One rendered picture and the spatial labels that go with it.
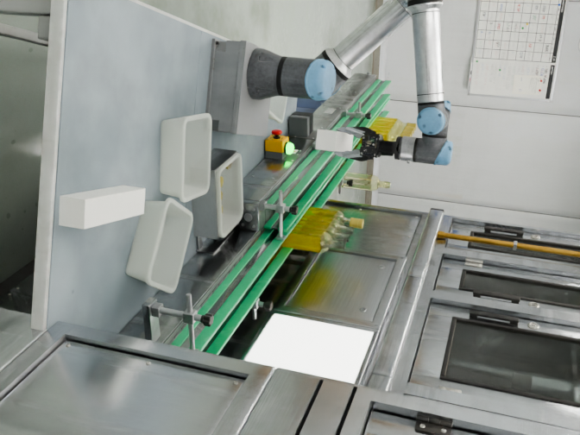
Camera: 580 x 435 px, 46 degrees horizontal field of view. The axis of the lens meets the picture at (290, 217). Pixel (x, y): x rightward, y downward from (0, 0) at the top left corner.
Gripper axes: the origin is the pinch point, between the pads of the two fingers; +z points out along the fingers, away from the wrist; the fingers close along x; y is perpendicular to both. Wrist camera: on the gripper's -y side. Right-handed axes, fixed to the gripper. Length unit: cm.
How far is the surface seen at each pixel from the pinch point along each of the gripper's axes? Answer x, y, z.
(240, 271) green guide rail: 41, 29, 18
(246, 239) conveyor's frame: 33.4, 14.4, 22.5
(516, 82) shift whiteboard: -84, -583, -51
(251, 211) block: 25.0, 10.8, 23.1
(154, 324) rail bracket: 48, 70, 23
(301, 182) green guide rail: 15.5, -13.6, 14.8
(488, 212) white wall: 67, -638, -40
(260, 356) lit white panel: 61, 38, 6
